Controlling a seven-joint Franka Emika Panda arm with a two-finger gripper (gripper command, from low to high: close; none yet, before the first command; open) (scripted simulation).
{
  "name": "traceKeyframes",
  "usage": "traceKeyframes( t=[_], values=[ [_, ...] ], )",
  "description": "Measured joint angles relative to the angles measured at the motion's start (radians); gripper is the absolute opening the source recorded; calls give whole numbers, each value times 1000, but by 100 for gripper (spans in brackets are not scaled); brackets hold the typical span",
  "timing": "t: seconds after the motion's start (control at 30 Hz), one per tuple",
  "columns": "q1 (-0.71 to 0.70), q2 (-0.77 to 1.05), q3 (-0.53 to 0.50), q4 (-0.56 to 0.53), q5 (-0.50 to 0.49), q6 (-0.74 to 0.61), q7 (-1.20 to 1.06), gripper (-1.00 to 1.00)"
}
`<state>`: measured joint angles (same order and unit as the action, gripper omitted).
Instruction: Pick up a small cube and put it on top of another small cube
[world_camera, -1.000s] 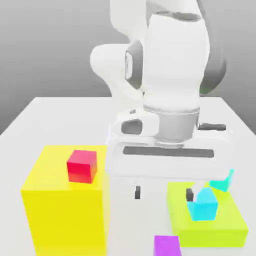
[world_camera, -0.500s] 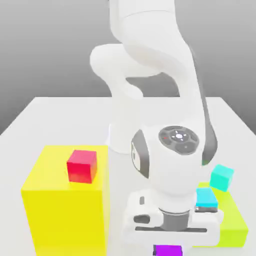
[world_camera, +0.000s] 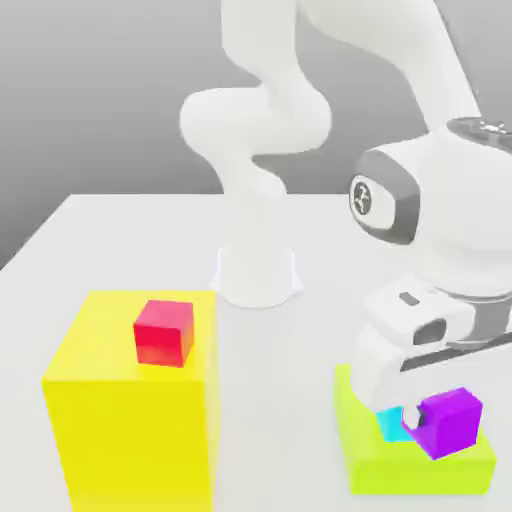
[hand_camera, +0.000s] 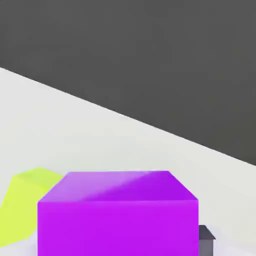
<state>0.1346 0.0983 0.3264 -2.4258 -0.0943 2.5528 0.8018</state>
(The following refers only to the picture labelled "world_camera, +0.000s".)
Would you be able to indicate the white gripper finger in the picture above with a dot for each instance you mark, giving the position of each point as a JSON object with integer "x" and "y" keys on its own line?
{"x": 410, "y": 416}

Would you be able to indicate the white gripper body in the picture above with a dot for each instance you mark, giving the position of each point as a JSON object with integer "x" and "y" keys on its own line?
{"x": 380, "y": 360}

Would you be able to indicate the small purple cube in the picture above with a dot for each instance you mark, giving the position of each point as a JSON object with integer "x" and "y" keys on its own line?
{"x": 452, "y": 424}

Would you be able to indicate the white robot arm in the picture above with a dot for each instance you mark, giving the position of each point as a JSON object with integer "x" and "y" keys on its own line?
{"x": 256, "y": 116}

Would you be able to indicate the small cyan cube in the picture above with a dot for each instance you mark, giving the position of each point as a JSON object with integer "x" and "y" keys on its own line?
{"x": 392, "y": 424}

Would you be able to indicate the small red cube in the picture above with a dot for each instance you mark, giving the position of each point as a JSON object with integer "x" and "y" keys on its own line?
{"x": 162, "y": 334}

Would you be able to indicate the large lime green box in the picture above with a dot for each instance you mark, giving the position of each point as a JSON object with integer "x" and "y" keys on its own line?
{"x": 400, "y": 470}

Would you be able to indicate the large yellow box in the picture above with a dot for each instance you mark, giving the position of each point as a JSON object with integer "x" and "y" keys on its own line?
{"x": 128, "y": 432}

